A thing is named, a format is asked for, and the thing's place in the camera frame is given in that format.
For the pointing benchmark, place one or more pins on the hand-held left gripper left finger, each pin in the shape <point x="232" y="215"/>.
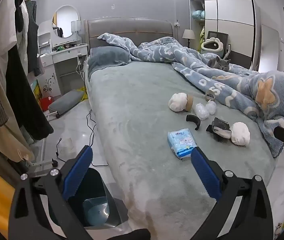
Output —
<point x="78" y="173"/>

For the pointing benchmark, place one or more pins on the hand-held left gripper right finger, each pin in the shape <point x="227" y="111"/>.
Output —
<point x="205" y="173"/>

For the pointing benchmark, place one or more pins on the dark trash bin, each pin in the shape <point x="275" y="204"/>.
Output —
<point x="99" y="187"/>

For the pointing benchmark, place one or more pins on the blue tissue packet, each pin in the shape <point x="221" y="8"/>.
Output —
<point x="182" y="142"/>

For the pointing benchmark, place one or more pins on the white paper wad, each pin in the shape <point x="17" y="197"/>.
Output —
<point x="240" y="133"/>

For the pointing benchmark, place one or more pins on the black package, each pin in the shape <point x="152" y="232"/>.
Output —
<point x="220" y="126"/>

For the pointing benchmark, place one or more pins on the black curved plastic piece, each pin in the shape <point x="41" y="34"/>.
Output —
<point x="193" y="118"/>

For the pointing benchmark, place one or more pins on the bubble wrap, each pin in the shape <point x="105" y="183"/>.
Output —
<point x="201" y="112"/>

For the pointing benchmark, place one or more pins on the small white plastic bag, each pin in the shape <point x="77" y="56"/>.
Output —
<point x="211" y="108"/>

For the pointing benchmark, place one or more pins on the cardboard tube with white wad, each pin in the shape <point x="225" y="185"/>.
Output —
<point x="178" y="102"/>

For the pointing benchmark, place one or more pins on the clear tape roll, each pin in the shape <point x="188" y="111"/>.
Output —
<point x="206" y="95"/>

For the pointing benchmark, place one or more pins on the white clothes rack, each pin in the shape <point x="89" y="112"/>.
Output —
<point x="40" y="164"/>

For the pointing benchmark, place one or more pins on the cream coat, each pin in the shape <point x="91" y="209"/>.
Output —
<point x="14" y="142"/>

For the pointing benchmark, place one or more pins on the grey cushioned stool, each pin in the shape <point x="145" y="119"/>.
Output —
<point x="66" y="101"/>

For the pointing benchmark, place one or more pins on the red box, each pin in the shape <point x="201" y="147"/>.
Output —
<point x="45" y="103"/>

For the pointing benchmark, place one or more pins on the yellow plastic bag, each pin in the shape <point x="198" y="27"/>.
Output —
<point x="83" y="96"/>

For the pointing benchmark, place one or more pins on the grey upholstered bed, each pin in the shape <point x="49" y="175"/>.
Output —
<point x="137" y="120"/>

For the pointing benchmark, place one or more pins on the grey cat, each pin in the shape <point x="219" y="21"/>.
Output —
<point x="219" y="63"/>

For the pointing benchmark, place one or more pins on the colourful picture board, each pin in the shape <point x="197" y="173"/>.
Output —
<point x="36" y="90"/>

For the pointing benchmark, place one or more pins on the blue printed fleece blanket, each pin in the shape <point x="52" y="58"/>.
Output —
<point x="207" y="77"/>

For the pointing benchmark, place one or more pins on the black long garment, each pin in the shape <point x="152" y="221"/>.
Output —
<point x="24" y="92"/>

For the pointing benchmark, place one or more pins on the white sliding-door wardrobe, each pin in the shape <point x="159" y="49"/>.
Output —
<point x="234" y="30"/>

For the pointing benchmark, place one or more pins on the white cloud-shaped cat bed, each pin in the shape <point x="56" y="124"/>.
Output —
<point x="218" y="40"/>

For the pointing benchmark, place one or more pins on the grey office chair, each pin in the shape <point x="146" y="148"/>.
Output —
<point x="222" y="34"/>

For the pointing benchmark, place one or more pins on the white power strip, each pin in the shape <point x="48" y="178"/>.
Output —
<point x="79" y="56"/>

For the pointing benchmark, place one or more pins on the white vanity desk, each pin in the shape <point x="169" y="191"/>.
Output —
<point x="64" y="55"/>

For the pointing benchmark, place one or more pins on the grey-blue pillow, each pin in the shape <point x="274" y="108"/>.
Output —
<point x="106" y="56"/>

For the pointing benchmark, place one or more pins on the yellow-green plush toy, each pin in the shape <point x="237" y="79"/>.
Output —
<point x="202" y="36"/>

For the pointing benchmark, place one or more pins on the bedside table lamp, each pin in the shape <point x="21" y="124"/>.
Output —
<point x="189" y="33"/>

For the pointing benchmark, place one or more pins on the dark grey knit vest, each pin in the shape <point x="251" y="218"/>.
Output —
<point x="33" y="42"/>

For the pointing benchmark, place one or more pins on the light blue plush toy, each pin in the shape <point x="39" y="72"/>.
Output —
<point x="198" y="15"/>

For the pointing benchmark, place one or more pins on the white vanity lamp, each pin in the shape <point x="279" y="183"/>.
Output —
<point x="76" y="26"/>

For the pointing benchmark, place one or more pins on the white puffy jacket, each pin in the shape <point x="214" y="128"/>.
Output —
<point x="24" y="30"/>

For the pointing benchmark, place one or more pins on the black scarf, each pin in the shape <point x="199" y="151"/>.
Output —
<point x="19" y="5"/>

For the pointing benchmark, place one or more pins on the wall socket plug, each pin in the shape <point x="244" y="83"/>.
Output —
<point x="177" y="24"/>

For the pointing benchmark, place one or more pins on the round wall mirror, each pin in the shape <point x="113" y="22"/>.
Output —
<point x="65" y="20"/>

